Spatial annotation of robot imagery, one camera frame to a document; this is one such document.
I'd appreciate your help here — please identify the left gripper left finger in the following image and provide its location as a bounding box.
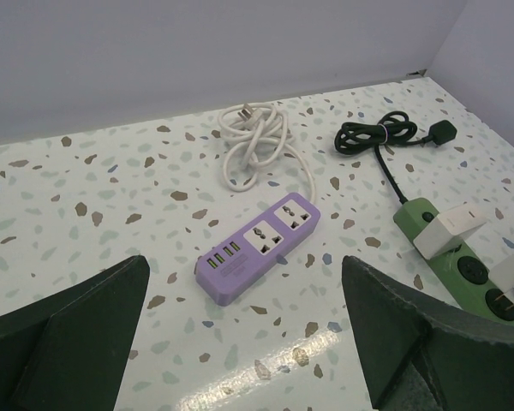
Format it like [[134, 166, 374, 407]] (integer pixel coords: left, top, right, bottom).
[[0, 255, 150, 410]]

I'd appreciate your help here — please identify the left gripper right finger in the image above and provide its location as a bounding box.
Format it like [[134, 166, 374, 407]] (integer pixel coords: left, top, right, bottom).
[[342, 256, 514, 410]]

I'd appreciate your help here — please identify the purple power strip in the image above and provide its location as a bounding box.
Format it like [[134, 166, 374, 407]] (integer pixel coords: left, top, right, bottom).
[[195, 193, 321, 307]]

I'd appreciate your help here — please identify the green power strip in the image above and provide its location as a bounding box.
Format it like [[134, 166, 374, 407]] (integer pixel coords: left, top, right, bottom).
[[393, 198, 514, 325]]

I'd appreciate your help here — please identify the white charger plug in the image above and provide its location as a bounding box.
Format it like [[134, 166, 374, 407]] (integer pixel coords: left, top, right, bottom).
[[489, 254, 514, 303], [413, 203, 487, 260]]

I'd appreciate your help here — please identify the black power cable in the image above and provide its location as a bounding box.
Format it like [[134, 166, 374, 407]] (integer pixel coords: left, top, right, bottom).
[[333, 110, 459, 206]]

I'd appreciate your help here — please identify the white coiled cable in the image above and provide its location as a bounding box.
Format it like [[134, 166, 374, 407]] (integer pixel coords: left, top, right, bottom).
[[217, 101, 318, 206]]

